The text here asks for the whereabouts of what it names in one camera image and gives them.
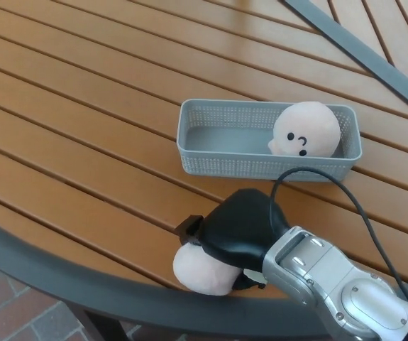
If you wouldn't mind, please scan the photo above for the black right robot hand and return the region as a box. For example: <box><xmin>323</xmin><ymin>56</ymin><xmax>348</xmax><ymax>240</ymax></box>
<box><xmin>175</xmin><ymin>188</ymin><xmax>292</xmax><ymax>291</ymax></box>

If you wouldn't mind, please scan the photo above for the grey metal table crossbar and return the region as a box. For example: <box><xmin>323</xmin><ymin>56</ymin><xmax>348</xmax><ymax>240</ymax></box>
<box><xmin>282</xmin><ymin>0</ymin><xmax>408</xmax><ymax>120</ymax></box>

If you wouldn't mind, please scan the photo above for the winking plush dumpling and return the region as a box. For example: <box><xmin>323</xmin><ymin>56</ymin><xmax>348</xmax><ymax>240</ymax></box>
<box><xmin>268</xmin><ymin>102</ymin><xmax>341</xmax><ymax>158</ymax></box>

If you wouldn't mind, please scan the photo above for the open-mouth smiling plush dumpling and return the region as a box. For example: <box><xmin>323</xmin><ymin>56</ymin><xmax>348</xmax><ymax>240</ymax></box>
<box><xmin>172</xmin><ymin>243</ymin><xmax>241</xmax><ymax>297</ymax></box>

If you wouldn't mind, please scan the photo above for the grey perforated plastic basket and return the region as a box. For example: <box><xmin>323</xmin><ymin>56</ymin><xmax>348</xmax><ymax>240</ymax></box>
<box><xmin>177</xmin><ymin>99</ymin><xmax>363</xmax><ymax>183</ymax></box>

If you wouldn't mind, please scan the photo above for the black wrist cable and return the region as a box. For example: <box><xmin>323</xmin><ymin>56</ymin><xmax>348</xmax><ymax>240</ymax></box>
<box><xmin>270</xmin><ymin>167</ymin><xmax>408</xmax><ymax>303</ymax></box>

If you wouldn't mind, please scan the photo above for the dark table leg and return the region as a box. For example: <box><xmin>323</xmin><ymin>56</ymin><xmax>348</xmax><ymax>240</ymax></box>
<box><xmin>68</xmin><ymin>307</ymin><xmax>126</xmax><ymax>341</ymax></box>

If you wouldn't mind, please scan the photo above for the round wooden slat table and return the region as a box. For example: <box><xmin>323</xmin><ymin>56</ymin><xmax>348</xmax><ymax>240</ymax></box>
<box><xmin>0</xmin><ymin>212</ymin><xmax>408</xmax><ymax>335</ymax></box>

